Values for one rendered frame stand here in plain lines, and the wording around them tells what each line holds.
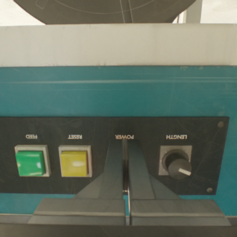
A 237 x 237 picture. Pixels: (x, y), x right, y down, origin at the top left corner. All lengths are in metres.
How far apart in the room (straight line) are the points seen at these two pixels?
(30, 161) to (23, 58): 0.10
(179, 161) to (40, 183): 0.15
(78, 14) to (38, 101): 0.21
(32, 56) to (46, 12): 0.19
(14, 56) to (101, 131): 0.10
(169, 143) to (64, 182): 0.12
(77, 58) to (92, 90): 0.03
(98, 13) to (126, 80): 0.20
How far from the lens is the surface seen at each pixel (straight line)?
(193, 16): 0.74
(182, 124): 0.17
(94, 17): 0.34
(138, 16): 0.34
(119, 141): 0.15
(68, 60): 0.17
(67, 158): 0.17
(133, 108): 0.16
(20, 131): 0.19
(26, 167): 0.19
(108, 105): 0.16
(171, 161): 0.17
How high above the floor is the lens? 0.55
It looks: 15 degrees up
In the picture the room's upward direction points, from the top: 180 degrees clockwise
